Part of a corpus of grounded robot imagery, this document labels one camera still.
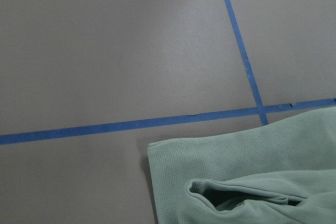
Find olive green long-sleeve shirt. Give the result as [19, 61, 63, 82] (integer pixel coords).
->
[148, 108, 335, 223]

